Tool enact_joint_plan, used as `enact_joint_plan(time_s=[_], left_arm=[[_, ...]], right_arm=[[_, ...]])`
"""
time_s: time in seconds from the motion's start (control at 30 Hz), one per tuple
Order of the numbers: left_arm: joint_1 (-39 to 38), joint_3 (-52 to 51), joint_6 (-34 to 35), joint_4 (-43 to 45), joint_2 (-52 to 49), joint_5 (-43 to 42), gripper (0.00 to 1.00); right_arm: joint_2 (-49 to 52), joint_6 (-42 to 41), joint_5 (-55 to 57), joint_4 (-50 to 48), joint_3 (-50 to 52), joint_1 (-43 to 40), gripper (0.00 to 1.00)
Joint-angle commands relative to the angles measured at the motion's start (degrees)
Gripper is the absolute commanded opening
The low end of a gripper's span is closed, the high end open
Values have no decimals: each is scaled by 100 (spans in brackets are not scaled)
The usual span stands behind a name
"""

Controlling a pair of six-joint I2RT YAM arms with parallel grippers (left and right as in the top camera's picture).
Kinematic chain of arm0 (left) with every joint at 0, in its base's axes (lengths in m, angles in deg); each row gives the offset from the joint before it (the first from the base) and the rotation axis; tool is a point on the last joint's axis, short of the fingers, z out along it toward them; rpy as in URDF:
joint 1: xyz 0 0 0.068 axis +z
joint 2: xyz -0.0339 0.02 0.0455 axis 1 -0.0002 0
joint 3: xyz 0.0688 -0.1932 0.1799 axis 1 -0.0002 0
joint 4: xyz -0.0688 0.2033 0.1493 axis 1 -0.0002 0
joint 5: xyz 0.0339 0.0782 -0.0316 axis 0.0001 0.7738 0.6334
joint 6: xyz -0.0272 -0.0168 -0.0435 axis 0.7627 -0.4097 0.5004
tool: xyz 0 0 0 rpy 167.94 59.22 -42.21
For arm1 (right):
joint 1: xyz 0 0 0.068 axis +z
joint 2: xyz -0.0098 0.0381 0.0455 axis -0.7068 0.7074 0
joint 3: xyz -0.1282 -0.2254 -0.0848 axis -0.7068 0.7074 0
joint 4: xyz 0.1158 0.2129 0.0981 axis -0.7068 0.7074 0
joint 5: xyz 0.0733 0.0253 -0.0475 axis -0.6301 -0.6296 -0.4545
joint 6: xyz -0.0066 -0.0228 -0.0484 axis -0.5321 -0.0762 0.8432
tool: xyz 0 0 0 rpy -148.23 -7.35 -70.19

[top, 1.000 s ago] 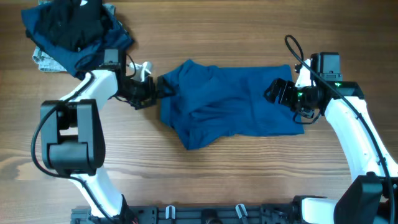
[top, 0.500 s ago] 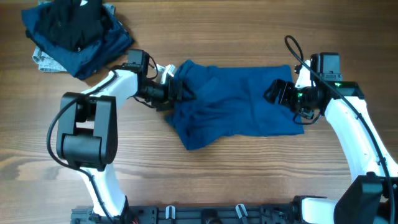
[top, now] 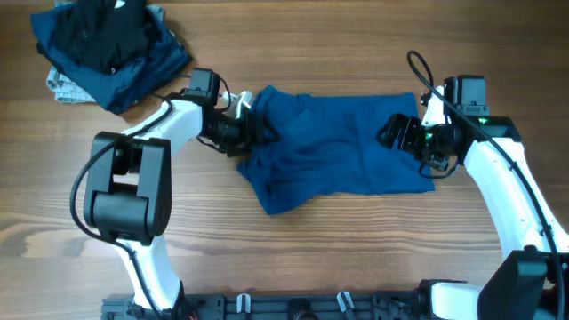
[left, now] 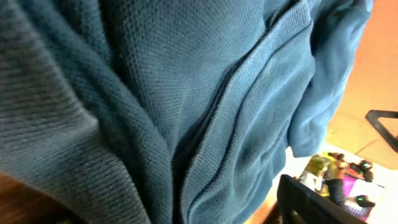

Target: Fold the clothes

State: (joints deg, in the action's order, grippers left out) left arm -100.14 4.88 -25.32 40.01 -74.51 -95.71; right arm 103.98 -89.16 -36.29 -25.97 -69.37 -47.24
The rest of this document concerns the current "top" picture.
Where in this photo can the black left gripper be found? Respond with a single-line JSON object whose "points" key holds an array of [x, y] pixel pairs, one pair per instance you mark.
{"points": [[246, 140]]}

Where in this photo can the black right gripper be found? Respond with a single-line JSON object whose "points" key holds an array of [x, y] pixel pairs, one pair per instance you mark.
{"points": [[406, 141]]}

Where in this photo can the teal blue polo shirt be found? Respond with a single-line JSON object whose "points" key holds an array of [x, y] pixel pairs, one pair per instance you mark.
{"points": [[327, 145]]}

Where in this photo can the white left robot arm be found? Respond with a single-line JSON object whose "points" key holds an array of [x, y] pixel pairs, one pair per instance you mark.
{"points": [[128, 196]]}

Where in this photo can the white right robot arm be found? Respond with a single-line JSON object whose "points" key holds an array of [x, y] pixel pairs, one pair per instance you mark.
{"points": [[532, 280]]}

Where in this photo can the navy folded garment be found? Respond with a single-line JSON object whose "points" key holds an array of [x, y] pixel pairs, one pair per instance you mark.
{"points": [[131, 83]]}

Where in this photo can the black folded garment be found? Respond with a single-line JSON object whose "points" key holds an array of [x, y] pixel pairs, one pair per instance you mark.
{"points": [[105, 35]]}

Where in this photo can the light grey folded garment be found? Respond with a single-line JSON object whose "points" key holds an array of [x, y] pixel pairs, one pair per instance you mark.
{"points": [[65, 90]]}

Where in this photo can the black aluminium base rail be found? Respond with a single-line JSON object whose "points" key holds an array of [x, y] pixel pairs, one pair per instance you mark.
{"points": [[341, 305]]}

